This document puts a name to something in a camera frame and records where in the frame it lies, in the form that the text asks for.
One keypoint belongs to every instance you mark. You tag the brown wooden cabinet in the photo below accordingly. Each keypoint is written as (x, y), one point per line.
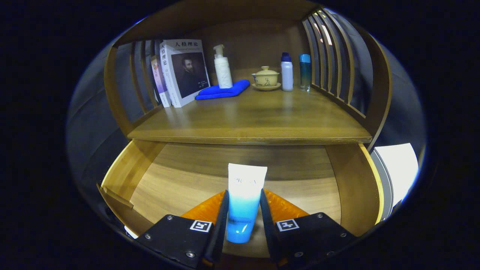
(255, 41)

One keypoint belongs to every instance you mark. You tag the white book with portrait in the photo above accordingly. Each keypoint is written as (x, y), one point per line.
(187, 75)

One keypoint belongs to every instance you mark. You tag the purple book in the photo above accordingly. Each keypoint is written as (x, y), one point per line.
(160, 80)

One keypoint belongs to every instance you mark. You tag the white bottle with blue cap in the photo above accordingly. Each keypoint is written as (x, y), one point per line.
(287, 75)

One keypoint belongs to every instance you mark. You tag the blue folded cloth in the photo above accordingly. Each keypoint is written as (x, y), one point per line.
(221, 92)

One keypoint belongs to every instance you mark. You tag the brown wooden drawer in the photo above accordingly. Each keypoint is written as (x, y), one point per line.
(187, 176)

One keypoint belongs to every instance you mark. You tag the teal bottle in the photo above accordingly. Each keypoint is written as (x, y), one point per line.
(305, 73)

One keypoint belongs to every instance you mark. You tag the white drawer unit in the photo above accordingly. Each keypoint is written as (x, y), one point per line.
(397, 165)

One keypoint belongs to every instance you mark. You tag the blue and white tube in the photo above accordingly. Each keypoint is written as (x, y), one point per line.
(245, 198)

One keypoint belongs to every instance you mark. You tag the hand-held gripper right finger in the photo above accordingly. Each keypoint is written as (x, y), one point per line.
(267, 232)

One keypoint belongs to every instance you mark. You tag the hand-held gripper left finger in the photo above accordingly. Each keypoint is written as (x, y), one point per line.
(221, 232)

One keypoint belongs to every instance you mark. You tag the yellow lidded teacup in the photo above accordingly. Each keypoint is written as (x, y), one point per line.
(265, 78)

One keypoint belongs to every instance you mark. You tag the white pump bottle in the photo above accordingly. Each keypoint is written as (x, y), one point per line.
(224, 73)

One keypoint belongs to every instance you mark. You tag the wooden countertop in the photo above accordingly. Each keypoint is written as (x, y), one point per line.
(262, 116)

